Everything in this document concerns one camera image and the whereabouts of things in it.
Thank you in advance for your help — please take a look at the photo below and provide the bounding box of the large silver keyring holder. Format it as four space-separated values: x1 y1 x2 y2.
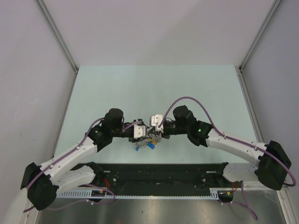
136 134 162 149

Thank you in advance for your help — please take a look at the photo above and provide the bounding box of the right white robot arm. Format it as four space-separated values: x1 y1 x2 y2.
157 105 292 190

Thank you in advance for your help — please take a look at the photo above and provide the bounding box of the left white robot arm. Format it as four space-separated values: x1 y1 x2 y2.
21 108 149 210

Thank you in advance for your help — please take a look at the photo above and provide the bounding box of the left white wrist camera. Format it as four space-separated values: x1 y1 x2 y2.
133 119 148 139

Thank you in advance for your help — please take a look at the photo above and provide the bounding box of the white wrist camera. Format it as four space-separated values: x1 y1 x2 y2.
150 114 164 133
133 119 148 139

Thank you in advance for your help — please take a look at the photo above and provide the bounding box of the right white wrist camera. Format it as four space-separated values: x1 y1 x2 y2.
150 114 164 133

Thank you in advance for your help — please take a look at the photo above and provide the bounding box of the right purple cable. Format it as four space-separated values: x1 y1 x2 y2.
157 96 295 187

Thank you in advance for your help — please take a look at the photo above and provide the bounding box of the purple cable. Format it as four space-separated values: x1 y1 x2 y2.
157 96 295 187
23 118 141 213

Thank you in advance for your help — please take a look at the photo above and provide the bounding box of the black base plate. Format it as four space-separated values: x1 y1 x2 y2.
86 162 241 194

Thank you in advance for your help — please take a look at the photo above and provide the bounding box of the white slotted cable duct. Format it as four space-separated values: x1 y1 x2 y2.
57 189 234 200

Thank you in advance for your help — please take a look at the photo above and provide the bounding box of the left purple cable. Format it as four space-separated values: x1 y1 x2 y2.
23 118 141 213

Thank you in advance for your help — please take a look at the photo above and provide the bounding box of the right aluminium frame post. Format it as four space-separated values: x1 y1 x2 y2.
238 0 284 72

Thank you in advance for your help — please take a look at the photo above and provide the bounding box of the aluminium frame post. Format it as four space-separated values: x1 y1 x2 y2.
238 0 284 72
35 0 78 74

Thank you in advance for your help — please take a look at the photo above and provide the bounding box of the left aluminium frame post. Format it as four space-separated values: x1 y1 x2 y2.
35 0 78 74

